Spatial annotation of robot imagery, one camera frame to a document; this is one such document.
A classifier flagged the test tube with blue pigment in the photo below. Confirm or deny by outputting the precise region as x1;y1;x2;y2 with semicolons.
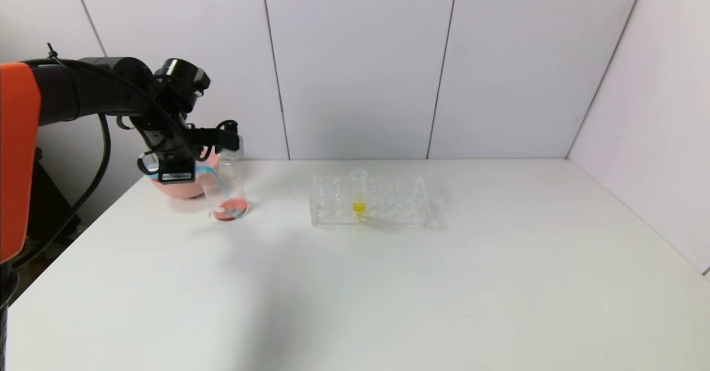
148;149;224;181

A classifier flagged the test tube with yellow pigment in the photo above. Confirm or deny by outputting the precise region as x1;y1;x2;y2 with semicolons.
351;169;368;220

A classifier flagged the clear plastic test tube rack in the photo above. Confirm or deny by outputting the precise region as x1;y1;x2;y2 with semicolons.
310;174;428;229

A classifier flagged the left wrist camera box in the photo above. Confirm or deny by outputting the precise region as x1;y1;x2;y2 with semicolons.
189;120;245;159

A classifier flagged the pink bowl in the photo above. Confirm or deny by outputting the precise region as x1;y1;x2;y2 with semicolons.
149;155;220;200

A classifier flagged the clear glass beaker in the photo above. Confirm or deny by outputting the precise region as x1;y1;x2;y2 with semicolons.
200;163;250;223

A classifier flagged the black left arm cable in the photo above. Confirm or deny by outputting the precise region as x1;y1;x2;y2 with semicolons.
14;113;111;269

